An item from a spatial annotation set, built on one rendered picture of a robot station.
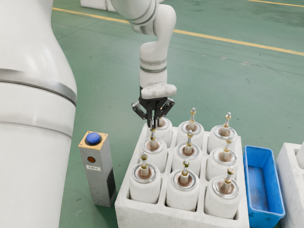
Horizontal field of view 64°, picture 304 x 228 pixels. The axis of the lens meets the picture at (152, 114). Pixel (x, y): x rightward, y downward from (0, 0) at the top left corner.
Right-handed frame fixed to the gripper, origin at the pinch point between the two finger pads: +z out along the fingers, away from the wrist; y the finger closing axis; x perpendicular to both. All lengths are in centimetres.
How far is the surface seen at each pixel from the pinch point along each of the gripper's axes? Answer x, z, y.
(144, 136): -12.6, 17.3, 0.1
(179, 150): 4.4, 9.9, -8.0
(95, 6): -271, 32, 7
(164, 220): 20.8, 20.6, 1.4
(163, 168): 3.9, 18.1, -2.7
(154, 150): 2.4, 9.9, 0.1
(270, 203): 18, 32, -40
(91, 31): -190, 35, 15
